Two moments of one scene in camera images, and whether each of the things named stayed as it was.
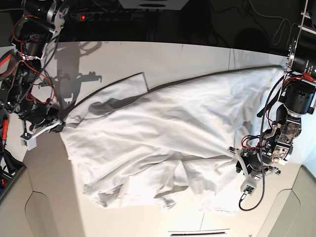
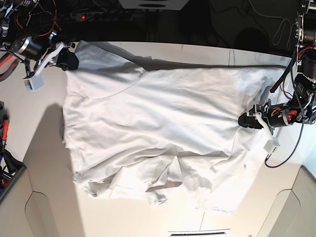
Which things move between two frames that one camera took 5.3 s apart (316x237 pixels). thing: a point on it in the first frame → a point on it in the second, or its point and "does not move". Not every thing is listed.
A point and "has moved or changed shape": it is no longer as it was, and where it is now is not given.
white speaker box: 153,5 does not move
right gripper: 257,161 → 276,115
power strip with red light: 104,17 does not move
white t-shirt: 170,144 has moved or changed shape
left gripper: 38,114 → 38,48
